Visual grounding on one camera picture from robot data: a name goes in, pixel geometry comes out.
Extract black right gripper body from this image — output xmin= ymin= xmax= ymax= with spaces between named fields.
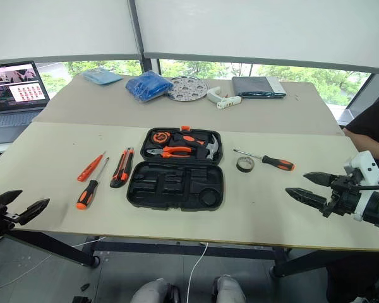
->
xmin=322 ymin=175 xmax=363 ymax=219

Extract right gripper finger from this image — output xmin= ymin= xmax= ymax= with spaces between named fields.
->
xmin=303 ymin=171 xmax=339 ymax=187
xmin=285 ymin=187 xmax=330 ymax=213

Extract black electrical tape roll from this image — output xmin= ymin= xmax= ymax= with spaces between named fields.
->
xmin=235 ymin=155 xmax=256 ymax=174

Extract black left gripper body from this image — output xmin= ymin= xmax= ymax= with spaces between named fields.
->
xmin=0 ymin=203 xmax=20 ymax=237

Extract person in black clothes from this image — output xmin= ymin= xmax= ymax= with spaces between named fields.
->
xmin=326 ymin=93 xmax=379 ymax=303

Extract claw hammer silver head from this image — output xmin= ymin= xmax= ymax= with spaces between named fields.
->
xmin=172 ymin=132 xmax=221 ymax=162

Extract round patterned metal plate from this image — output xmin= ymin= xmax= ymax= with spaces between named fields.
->
xmin=166 ymin=76 xmax=209 ymax=103

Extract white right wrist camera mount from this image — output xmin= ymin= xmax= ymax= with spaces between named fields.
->
xmin=343 ymin=150 xmax=379 ymax=222

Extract white glue gun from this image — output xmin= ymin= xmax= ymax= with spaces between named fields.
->
xmin=215 ymin=95 xmax=243 ymax=110

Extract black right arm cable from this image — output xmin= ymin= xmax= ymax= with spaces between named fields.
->
xmin=349 ymin=184 xmax=379 ymax=193

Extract orange handled pliers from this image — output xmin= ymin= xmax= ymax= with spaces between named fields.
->
xmin=145 ymin=145 xmax=194 ymax=159

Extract orange tester screwdriver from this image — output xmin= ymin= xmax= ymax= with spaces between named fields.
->
xmin=76 ymin=151 xmax=107 ymax=183

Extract orange black tape measure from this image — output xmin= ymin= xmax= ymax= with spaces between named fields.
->
xmin=151 ymin=131 xmax=172 ymax=146

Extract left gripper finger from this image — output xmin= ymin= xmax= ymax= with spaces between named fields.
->
xmin=18 ymin=198 xmax=51 ymax=226
xmin=0 ymin=189 xmax=23 ymax=206

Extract grey open laptop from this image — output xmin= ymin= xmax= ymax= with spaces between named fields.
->
xmin=0 ymin=60 xmax=51 ymax=146

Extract dark grey folded cloth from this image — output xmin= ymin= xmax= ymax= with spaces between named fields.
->
xmin=231 ymin=75 xmax=287 ymax=100

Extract thick white floor cable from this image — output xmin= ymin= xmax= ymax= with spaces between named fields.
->
xmin=186 ymin=242 xmax=210 ymax=303

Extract black orange handled screwdriver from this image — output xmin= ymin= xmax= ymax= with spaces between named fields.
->
xmin=75 ymin=157 xmax=111 ymax=211
xmin=232 ymin=148 xmax=296 ymax=172

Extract black window frame post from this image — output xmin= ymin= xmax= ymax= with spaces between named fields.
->
xmin=127 ymin=0 xmax=153 ymax=76

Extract grey rounded shape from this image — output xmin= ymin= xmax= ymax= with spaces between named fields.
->
xmin=212 ymin=275 xmax=248 ymax=303
xmin=130 ymin=278 xmax=178 ymax=303

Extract black table frame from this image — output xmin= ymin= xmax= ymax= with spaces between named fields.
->
xmin=4 ymin=227 xmax=379 ymax=279

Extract blue cloth bundle in plastic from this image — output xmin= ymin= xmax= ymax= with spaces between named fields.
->
xmin=124 ymin=70 xmax=174 ymax=103

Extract thin white floor cable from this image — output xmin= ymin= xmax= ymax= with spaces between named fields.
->
xmin=0 ymin=235 xmax=107 ymax=295

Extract black plastic tool case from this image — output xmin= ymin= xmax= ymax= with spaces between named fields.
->
xmin=126 ymin=126 xmax=226 ymax=213

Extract white handheld tape dispenser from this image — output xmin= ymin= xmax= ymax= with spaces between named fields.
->
xmin=206 ymin=86 xmax=224 ymax=103

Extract light blue cloth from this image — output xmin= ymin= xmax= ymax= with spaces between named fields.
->
xmin=81 ymin=67 xmax=124 ymax=86

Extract white roller blind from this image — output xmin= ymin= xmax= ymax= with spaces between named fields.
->
xmin=134 ymin=0 xmax=379 ymax=76
xmin=0 ymin=0 xmax=143 ymax=62

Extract orange black utility knife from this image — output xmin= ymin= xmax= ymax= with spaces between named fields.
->
xmin=109 ymin=146 xmax=135 ymax=189

